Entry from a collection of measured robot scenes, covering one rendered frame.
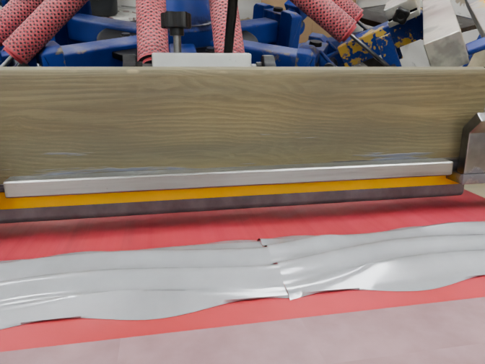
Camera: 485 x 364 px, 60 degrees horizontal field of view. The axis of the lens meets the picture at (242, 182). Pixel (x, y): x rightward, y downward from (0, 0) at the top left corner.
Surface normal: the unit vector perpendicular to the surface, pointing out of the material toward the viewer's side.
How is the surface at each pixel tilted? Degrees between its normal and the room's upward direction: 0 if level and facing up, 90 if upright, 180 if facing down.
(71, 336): 19
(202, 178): 71
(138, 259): 15
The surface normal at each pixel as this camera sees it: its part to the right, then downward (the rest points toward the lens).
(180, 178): 0.19, 0.26
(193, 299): 0.12, -0.64
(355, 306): 0.00, -0.96
